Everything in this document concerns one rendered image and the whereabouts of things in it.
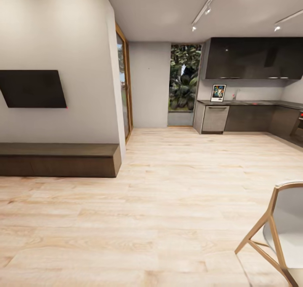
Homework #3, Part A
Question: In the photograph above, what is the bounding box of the poster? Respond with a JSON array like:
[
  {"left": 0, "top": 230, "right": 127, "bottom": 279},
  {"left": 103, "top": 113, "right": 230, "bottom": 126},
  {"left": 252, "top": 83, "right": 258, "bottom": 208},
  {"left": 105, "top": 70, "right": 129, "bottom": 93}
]
[{"left": 211, "top": 84, "right": 226, "bottom": 102}]

